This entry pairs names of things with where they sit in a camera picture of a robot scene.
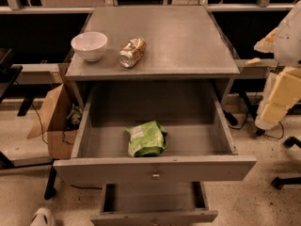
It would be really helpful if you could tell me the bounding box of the open grey lower drawer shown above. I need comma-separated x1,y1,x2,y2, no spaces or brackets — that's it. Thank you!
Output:
90,182,218,226

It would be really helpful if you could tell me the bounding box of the black table leg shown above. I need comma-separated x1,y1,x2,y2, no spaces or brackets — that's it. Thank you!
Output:
0,152,56,201

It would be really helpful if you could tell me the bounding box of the open grey drawer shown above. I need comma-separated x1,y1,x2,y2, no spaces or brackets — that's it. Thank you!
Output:
90,182,218,226
55,81,256,184

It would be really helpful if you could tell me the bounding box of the crushed gold soda can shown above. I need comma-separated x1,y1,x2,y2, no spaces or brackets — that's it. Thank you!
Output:
119,38,147,69

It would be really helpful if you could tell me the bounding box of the grey cabinet counter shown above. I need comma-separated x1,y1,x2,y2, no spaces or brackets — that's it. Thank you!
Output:
66,6,239,120

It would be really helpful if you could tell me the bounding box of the white shoe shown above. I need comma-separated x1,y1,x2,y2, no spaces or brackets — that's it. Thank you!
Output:
30,208,55,226

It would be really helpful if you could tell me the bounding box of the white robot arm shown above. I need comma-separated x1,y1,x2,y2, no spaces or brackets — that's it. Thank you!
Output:
254,2,301,130

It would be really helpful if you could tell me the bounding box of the black office chair base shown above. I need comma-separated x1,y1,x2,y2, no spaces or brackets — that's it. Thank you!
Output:
271,136,301,190

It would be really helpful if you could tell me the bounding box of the brown cardboard box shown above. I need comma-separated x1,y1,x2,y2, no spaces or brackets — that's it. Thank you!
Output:
26,63,83,160

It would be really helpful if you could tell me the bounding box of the round metal drawer knob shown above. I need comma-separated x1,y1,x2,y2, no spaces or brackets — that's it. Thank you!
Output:
151,170,161,180

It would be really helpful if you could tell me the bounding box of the open grey top drawer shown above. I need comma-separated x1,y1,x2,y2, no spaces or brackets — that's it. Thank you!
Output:
55,81,256,184

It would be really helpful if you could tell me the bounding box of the green rice chip bag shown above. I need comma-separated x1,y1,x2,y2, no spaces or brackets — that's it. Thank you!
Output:
126,121,168,157

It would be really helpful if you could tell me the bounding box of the trash in cardboard box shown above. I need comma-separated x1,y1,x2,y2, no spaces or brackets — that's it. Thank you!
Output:
67,105,83,130

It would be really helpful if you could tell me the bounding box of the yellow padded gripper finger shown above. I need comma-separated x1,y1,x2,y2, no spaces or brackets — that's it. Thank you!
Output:
254,27,278,53
255,67,301,130

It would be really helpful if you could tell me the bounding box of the small foam scrap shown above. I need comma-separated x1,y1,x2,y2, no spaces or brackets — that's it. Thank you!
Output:
245,57,261,65

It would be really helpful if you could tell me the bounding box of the white ceramic bowl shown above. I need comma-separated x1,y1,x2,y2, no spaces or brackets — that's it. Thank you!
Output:
71,31,108,62

